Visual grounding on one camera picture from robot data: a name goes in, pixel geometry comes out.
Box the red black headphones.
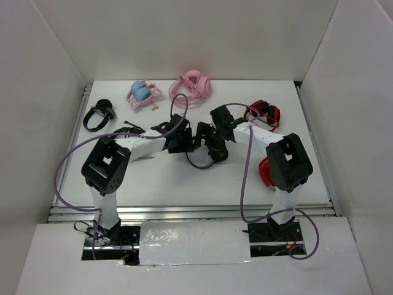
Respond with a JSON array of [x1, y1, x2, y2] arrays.
[[243, 100, 281, 132]]

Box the black Panasonic wired headphones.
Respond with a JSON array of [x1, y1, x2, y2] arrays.
[[185, 144, 228, 170]]

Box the pink blue cat-ear headphones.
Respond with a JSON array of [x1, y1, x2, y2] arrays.
[[125, 80, 163, 111]]

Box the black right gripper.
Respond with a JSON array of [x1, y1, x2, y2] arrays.
[[193, 121, 226, 155]]

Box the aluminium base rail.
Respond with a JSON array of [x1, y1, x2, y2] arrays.
[[47, 203, 336, 223]]

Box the white taped cover sheet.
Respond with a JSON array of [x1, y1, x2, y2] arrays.
[[139, 221, 252, 266]]

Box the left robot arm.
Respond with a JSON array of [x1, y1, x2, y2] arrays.
[[81, 114, 192, 245]]

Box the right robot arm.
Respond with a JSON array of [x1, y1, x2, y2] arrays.
[[193, 106, 313, 241]]

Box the small black headphones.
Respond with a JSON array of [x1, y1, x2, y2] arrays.
[[82, 99, 117, 132]]

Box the black headset with microphone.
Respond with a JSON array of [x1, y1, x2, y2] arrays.
[[112, 120, 145, 138]]

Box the pink gaming headphones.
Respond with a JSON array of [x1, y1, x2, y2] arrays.
[[168, 69, 212, 108]]

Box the folded red headphones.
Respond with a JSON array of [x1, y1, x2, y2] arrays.
[[259, 157, 276, 191]]

